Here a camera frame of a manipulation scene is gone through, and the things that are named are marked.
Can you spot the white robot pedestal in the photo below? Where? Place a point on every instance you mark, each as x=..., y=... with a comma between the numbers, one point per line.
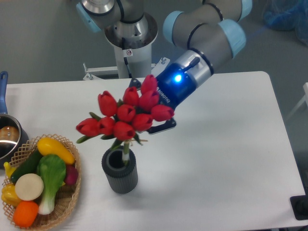
x=137, y=61

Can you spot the yellow banana tip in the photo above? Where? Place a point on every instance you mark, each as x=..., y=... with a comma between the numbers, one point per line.
x=9, y=170

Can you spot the blue handled saucepan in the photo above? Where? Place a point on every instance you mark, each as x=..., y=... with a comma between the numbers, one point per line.
x=12, y=135

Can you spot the yellow bell pepper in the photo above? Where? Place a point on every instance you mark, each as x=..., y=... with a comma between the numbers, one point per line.
x=9, y=195

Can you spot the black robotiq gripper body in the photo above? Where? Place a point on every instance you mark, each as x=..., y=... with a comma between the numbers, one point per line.
x=175, y=85

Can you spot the red radish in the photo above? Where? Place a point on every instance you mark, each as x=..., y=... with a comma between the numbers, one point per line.
x=71, y=175

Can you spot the blue plastic bag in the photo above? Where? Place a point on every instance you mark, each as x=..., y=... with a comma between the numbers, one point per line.
x=287, y=15

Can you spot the yellow squash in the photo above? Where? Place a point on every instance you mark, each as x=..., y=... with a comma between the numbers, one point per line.
x=48, y=146

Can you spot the red tulip bouquet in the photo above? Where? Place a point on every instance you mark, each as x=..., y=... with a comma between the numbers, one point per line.
x=122, y=120

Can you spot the orange fruit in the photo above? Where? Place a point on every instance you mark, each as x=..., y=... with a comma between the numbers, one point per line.
x=25, y=214

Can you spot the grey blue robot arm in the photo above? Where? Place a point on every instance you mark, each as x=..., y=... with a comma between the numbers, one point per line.
x=210, y=36

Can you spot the white metal base frame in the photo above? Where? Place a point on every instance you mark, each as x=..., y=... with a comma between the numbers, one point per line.
x=112, y=71

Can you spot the woven wicker basket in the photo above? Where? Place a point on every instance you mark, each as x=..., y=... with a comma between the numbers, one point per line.
x=66, y=197

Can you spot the dark green cucumber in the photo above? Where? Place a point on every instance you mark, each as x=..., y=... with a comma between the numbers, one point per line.
x=28, y=166

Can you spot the dark grey ribbed vase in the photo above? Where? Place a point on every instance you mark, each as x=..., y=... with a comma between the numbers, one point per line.
x=122, y=178

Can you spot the black device at table edge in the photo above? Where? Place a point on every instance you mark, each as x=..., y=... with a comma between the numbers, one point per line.
x=300, y=206

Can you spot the white round radish slice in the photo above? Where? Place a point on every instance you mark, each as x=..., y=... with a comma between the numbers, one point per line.
x=29, y=187

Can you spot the white furniture frame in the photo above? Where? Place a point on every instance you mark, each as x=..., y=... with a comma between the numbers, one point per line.
x=301, y=102

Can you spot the green bok choy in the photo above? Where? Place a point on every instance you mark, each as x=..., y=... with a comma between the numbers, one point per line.
x=52, y=170

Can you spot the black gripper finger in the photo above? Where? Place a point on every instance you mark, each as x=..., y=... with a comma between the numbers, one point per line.
x=169, y=124
x=134, y=83

